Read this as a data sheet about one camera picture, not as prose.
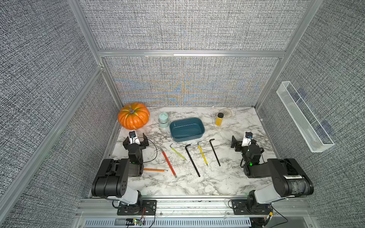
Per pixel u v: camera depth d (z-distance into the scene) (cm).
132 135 75
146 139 84
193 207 75
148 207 72
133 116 99
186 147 97
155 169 87
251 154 69
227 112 117
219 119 103
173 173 86
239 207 73
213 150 95
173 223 70
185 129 105
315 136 65
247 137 76
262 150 72
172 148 97
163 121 105
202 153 94
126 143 79
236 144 83
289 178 45
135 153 68
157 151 95
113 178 45
